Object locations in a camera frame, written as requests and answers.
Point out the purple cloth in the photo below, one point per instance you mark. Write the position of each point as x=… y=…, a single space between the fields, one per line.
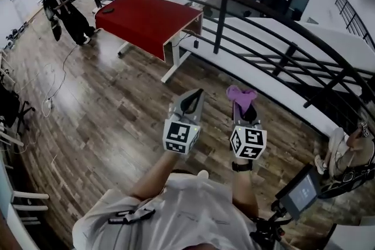
x=240 y=96

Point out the black power adapter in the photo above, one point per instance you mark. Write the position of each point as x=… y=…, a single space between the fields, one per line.
x=196 y=44

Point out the person's left forearm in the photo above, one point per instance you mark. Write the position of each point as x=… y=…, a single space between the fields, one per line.
x=152 y=175

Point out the small dark phone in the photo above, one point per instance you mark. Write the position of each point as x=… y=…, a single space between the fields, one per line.
x=107 y=11

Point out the white power strip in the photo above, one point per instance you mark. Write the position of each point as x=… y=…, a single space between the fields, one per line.
x=47 y=108

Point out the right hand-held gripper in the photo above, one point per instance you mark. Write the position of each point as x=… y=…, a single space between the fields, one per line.
x=249 y=142

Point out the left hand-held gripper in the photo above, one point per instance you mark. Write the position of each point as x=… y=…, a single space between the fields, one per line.
x=181 y=137

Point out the person's white t-shirt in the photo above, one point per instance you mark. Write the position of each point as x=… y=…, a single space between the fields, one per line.
x=181 y=213

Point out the white frame rack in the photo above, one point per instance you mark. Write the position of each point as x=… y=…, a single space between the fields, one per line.
x=29 y=195

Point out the black metal railing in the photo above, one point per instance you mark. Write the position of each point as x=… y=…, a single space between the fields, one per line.
x=347 y=6

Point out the red-topped white-legged table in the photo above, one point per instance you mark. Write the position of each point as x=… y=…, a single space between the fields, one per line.
x=146 y=17

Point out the black wristwatch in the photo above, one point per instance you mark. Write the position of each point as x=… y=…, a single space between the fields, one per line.
x=241 y=167

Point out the black chest-mounted monitor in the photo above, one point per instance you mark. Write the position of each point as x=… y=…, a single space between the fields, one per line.
x=301 y=193

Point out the person's right forearm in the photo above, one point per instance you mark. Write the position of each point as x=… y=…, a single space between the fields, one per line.
x=244 y=190

